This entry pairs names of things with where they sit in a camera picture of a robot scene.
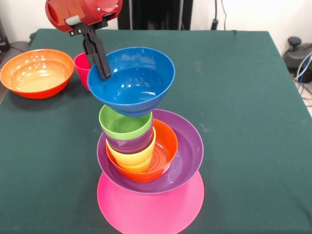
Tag blue bowl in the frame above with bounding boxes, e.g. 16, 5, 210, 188
87, 47, 176, 118

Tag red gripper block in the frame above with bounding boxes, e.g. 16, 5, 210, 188
45, 0, 124, 81

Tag dark green tablecloth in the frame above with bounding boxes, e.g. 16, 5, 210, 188
0, 28, 312, 234

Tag black wall plug cable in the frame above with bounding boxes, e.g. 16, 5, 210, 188
211, 0, 228, 30

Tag yellow cup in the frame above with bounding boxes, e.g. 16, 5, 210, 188
105, 128, 156, 174

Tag purple bowl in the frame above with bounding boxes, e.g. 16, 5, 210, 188
97, 108, 205, 195

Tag large orange bowl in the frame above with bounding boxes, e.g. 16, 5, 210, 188
0, 48, 75, 99

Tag black pedestal foot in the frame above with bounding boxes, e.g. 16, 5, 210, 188
282, 36, 312, 72
9, 33, 37, 52

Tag cable bundle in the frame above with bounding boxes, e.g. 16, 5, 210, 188
293, 52, 312, 107

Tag pink bowl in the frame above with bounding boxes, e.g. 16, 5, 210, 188
97, 169, 205, 234

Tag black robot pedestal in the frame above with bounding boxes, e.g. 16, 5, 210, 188
117, 0, 193, 30

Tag red cup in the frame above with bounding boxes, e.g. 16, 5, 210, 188
74, 52, 92, 91

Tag green cup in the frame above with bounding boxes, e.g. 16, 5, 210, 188
98, 104, 154, 141

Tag purple cup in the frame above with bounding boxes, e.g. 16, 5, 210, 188
103, 125, 155, 155

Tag small orange bowl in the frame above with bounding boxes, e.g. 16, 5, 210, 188
105, 118, 179, 183

